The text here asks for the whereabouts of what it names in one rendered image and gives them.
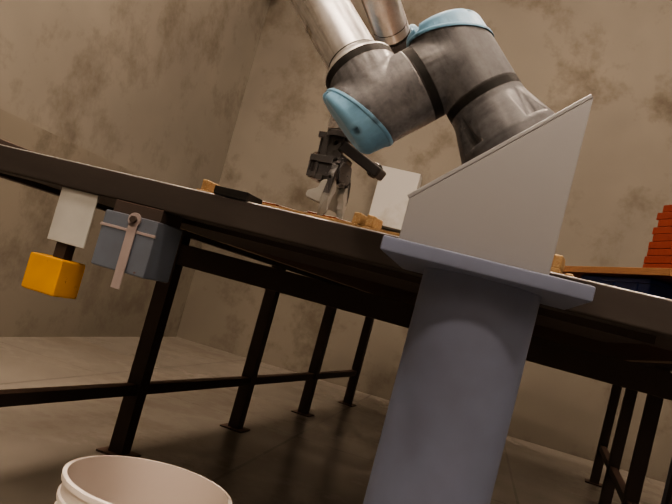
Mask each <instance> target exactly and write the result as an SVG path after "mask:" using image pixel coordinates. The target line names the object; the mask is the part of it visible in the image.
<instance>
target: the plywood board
mask: <svg viewBox="0 0 672 504"><path fill-rule="evenodd" d="M562 273H563V274H566V273H568V274H573V276H574V277H577V278H581V276H582V275H588V276H610V277H632V278H652V279H655V280H658V281H662V282H665V283H668V284H672V268H636V267H592V266H565V267H564V270H563V272H562Z"/></svg>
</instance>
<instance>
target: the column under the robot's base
mask: <svg viewBox="0 0 672 504"><path fill-rule="evenodd" d="M380 249H381V250H382V251H383V252H384V253H386V254H387V255H388V256H389V257H390V258H391V259H392V260H393V261H394V262H396V263H397V264H398V265H399V266H400V267H401V268H402V269H405V270H409V271H413V272H417V273H421V274H423V276H422V279H421V283H420V287H419V291H418V295H417V299H416V302H415V306H414V310H413V314H412V318H411V322H410V325H409V329H408V333H407V337H406V341H405V345H404V348H403V352H402V356H401V360H400V364H399V368H398V371H397V375H396V379H395V383H394V387H393V390H392V394H391V398H390V402H389V406H388V410H387V413H386V417H385V421H384V425H383V429H382V433H381V436H380V440H379V444H378V448H377V452H376V456H375V459H374V463H373V467H372V471H371V475H370V479H369V482H368V486H367V490H366V494H365V498H364V501H363V504H490V502H491V498H492V494H493V490H494V486H495V482H496V478H497V474H498V470H499V466H500V462H501V458H502V454H503V450H504V446H505V442H506V438H507V434H508V430H509V426H510V422H511V418H512V414H513V410H514V406H515V402H516V398H517V394H518V390H519V386H520V382H521V378H522V374H523V370H524V366H525V362H526V358H527V354H528V350H529V346H530V342H531V338H532V334H533V330H534V326H535V322H536V318H537V314H538V310H539V306H540V304H543V305H547V306H550V307H554V308H558V309H562V310H566V309H570V308H573V307H576V306H580V305H583V304H586V303H589V302H592V301H593V298H594V294H595V290H596V288H595V287H594V286H591V285H587V284H583V283H579V282H575V281H571V280H567V279H563V278H558V277H554V276H550V275H546V274H542V273H538V272H534V271H530V270H526V269H522V268H518V267H514V266H509V265H505V264H501V263H497V262H493V261H489V260H485V259H481V258H477V257H473V256H469V255H465V254H460V253H456V252H452V251H448V250H444V249H440V248H436V247H432V246H428V245H424V244H420V243H416V242H411V241H407V240H403V239H399V238H395V237H391V236H387V235H384V236H383V239H382V242H381V246H380Z"/></svg>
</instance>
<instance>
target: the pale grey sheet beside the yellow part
mask: <svg viewBox="0 0 672 504"><path fill-rule="evenodd" d="M98 200H99V195H95V194H91V193H87V192H83V191H79V190H75V189H71V188H67V187H62V190H61V193H60V197H59V200H58V203H57V207H56V210H55V213H54V217H53V220H52V224H51V227H50V230H49V234H48V237H47V239H51V240H54V241H58V242H62V243H65V244H69V245H72V246H76V247H79V248H83V249H84V247H85V244H86V240H87V237H88V234H89V230H90V227H91V223H92V220H93V217H94V213H95V210H96V206H97V203H98Z"/></svg>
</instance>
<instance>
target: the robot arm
mask: <svg viewBox="0 0 672 504"><path fill-rule="evenodd" d="M289 1H290V3H291V5H292V6H293V8H294V10H295V12H296V14H297V15H298V17H299V19H300V21H301V23H302V24H303V26H304V28H305V30H306V32H307V33H308V35H309V37H310V39H311V41H312V42H313V44H314V46H315V48H316V50H317V51H318V53H319V55H320V57H321V59H322V60H323V62H324V64H325V66H326V68H327V69H328V71H327V74H326V78H325V85H326V87H327V90H326V92H325V93H324V94H323V96H322V97H323V101H324V103H325V105H326V107H327V109H328V110H329V112H330V114H331V115H330V119H329V123H328V127H327V129H328V131H327V132H324V131H319V135H318V137H320V138H321V140H320V145H319V149H318V153H316V152H314V153H316V154H314V153H313V154H312V153H311V155H310V160H309V164H308V168H307V172H306V175H307V176H308V177H309V178H311V179H312V180H314V181H316V182H317V183H320V184H319V186H318V187H316V188H313V189H309V190H307V192H306V197H307V198H309V199H311V200H313V201H315V202H317V203H319V207H318V213H317V215H320V216H323V215H324V214H325V213H326V212H327V209H329V210H331V211H333V212H335V213H336V217H337V218H339V219H343V216H344V213H345V210H346V206H347V203H348V199H349V194H350V187H351V173H352V168H351V165H352V162H351V161H350V160H349V159H348V158H346V157H345V156H344V155H343V153H344V154H345V155H347V156H348V157H349V158H351V159H352V160H353V161H354V162H356V163H357V164H358V165H360V166H361V167H362V168H363V169H365V170H366V171H367V175H368V176H369V177H370V178H373V179H375V178H376V179H377V180H379V181H381V180H382V179H383V178H384V177H385V176H386V172H385V171H384V170H383V168H382V166H381V164H379V163H377V162H373V161H371V160H370V159H369V158H367V157H366V156H365V155H363V154H372V153H374V152H376V151H378V150H380V149H382V148H384V147H389V146H391V145H393V143H394V142H396V141H398V140H400V139H402V138H403V137H405V136H407V135H409V134H411V133H413V132H415V131H416V130H418V129H420V128H422V127H424V126H426V125H427V124H429V123H431V122H433V121H435V120H437V119H439V118H440V117H442V116H444V115H446V116H447V117H448V119H449V121H450V122H451V124H452V126H453V128H454V130H455V133H456V138H457V143H458V148H459V153H460V158H461V163H462V164H464V163H466V162H468V161H470V160H471V159H473V158H475V157H477V156H479V155H481V154H482V153H484V152H486V151H488V150H490V149H491V148H493V147H495V146H497V145H499V144H501V143H502V142H504V141H506V140H508V139H510V138H511V137H513V136H515V135H517V134H519V133H521V132H522V131H524V130H526V129H528V128H530V127H532V126H533V125H535V124H537V123H539V122H541V121H542V120H544V119H546V118H548V117H550V116H552V115H553V114H555V113H554V112H553V111H552V110H551V109H550V108H549V107H547V106H546V105H545V104H544V103H543V102H541V101H540V100H539V99H538V98H536V97H535V96H534V95H533V94H532V93H530V92H529V91H528V90H527V89H526V88H525V87H524V86H523V84H522V83H521V81H520V79H519V78H518V76H517V74H516V73H515V71H514V69H513V68H512V66H511V65H510V63H509V61H508V60H507V58H506V56H505V55H504V53H503V51H502V50H501V48H500V46H499V45H498V43H497V41H496V40H495V38H494V34H493V32H492V30H491V29H490V28H488V27H487V26H486V24H485V23H484V21H483V20H482V18H481V17H480V16H479V15H478V14H477V13H476V12H474V11H472V10H469V9H463V8H459V9H451V10H447V11H443V12H441V13H438V14H436V15H433V16H431V17H429V18H428V19H426V20H424V21H423V22H421V23H420V24H419V27H417V26H416V25H415V24H411V25H408V21H407V18H406V15H405V12H404V9H403V6H402V3H401V0H361V3H362V5H363V8H364V10H365V13H366V16H367V18H368V21H369V24H370V26H371V29H372V32H373V34H374V37H375V39H376V41H374V39H373V38H372V36H371V34H370V33H369V31H368V29H367V28H366V26H365V24H364V23H363V21H362V19H361V18H360V16H359V14H358V13H357V11H356V9H355V8H354V6H353V4H352V3H351V1H350V0H289ZM352 145H353V146H354V147H355V148H354V147H353V146H352ZM362 153H363V154H362ZM336 185H338V186H339V187H338V186H336Z"/></svg>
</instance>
